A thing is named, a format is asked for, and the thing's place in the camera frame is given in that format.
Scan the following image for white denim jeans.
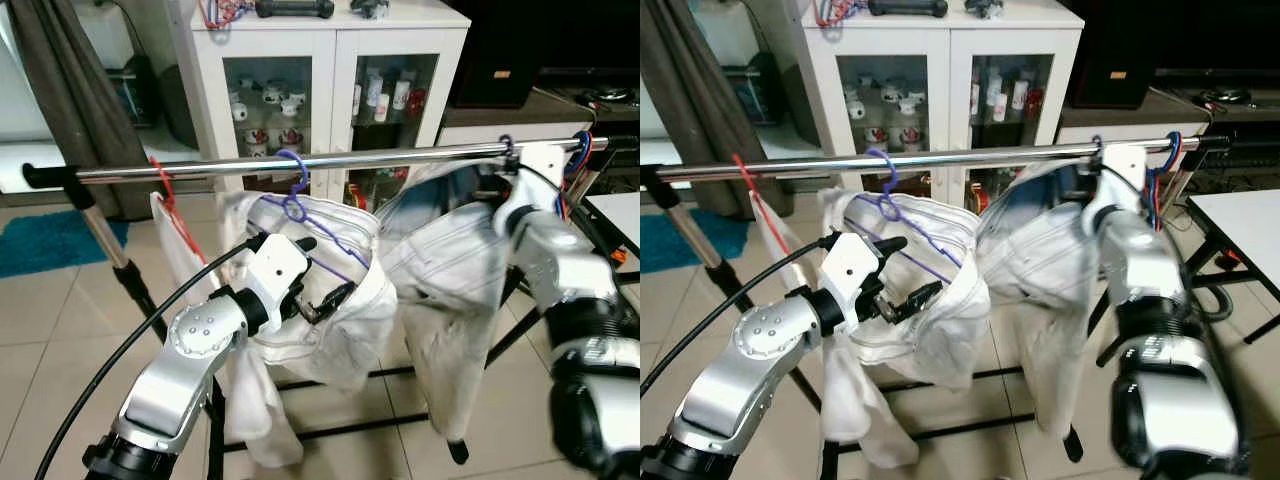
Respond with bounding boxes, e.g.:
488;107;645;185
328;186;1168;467
975;158;1111;439
378;158;523;441

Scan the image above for red clothes hanger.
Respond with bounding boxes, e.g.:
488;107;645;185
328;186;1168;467
560;140;589;216
1152;150;1178;227
148;157;211;266
730;153;793;256

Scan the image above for blue clothes hanger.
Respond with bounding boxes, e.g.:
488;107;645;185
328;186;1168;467
560;130;596;216
1150;130;1183;231

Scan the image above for white denim garment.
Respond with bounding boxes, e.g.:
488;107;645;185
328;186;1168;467
818;188;991;393
215;190;401;393

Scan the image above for chrome clothes rack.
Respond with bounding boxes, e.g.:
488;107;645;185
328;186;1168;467
640;133;1236;480
22;135;641;480

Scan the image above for white table with black legs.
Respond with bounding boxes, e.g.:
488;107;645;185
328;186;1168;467
583;192;641;251
1185;190;1280;346

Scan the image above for white shirt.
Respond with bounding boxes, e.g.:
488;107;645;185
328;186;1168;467
150;190;304;469
750;190;921;469

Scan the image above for black speaker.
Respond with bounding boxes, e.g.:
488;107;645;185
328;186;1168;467
1065;0;1156;109
448;0;543;109

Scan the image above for black television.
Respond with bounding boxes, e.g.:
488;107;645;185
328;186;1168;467
1155;0;1280;71
540;0;641;73

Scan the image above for teal floor mat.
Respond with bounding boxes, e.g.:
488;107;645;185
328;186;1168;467
640;208;751;273
0;208;131;279

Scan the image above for dark grey curtain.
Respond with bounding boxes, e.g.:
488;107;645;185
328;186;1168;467
640;0;771;216
5;0;131;221

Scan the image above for black roller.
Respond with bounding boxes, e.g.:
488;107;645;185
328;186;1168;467
255;0;336;19
868;0;949;18

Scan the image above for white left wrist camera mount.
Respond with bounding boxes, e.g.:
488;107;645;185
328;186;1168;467
245;233;309;326
822;232;883;326

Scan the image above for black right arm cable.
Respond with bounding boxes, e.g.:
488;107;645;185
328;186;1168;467
515;160;626;291

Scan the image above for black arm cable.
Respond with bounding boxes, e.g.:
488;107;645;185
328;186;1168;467
640;236;831;396
515;160;626;291
35;238;256;480

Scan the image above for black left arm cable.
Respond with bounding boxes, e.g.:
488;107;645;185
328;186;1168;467
35;238;256;480
640;236;831;396

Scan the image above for red and blue cord bundle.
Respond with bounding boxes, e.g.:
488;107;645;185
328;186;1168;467
815;0;869;28
200;0;253;29

